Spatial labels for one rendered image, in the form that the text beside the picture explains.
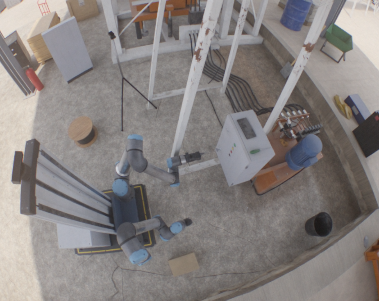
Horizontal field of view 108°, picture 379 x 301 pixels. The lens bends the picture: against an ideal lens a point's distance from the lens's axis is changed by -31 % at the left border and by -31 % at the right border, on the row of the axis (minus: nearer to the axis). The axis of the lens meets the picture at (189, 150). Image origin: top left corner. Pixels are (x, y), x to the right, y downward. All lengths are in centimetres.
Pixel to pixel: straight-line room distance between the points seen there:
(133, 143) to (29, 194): 82
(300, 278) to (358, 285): 109
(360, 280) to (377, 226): 87
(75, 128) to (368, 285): 478
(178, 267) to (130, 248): 118
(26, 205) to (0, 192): 300
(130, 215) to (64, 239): 72
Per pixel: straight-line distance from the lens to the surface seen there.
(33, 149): 99
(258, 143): 146
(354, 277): 319
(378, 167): 397
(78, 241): 182
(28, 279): 337
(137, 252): 121
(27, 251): 330
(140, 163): 140
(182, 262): 232
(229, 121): 150
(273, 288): 239
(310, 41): 158
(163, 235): 174
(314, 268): 265
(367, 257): 332
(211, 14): 100
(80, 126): 300
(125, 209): 212
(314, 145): 202
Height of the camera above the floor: 244
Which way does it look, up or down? 64 degrees down
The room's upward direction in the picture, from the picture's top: 6 degrees clockwise
